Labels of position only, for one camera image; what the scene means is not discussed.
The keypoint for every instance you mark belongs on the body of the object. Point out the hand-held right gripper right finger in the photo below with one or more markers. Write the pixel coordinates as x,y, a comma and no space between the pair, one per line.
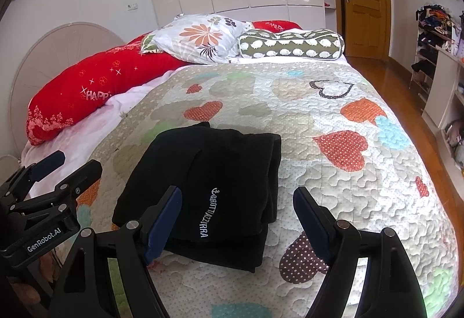
311,223

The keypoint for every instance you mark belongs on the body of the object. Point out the long red pillow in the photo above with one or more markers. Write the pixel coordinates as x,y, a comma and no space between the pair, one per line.
90,82

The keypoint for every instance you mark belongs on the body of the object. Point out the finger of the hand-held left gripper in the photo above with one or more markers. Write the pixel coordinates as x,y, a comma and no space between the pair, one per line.
83,176
47,162

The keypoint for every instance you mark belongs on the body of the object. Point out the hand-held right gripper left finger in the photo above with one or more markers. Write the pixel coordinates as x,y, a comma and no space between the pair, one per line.
163,223

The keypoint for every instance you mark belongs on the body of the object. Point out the small red pillow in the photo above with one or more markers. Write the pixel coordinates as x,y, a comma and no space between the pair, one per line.
277,25

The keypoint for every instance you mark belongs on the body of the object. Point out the pink bed sheet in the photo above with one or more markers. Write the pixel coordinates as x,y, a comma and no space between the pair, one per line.
90,126

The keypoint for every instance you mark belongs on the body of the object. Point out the white shelf unit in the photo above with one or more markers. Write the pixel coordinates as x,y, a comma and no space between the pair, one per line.
440,79

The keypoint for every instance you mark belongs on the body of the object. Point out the green patterned bolster pillow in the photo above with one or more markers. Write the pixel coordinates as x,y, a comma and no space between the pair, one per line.
290,44

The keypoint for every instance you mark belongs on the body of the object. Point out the beige round headboard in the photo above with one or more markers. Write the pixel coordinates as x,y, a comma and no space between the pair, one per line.
47,57

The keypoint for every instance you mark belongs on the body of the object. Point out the white wall switch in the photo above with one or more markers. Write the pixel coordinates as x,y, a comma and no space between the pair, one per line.
132,7

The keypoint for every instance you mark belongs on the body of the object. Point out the heart patterned quilt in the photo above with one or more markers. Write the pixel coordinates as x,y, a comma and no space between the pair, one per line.
326,122

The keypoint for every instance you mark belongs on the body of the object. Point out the black pants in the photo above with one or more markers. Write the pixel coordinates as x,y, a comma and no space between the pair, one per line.
217,173

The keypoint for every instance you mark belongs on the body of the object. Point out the floral white pillow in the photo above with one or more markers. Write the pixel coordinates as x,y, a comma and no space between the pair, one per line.
199,37

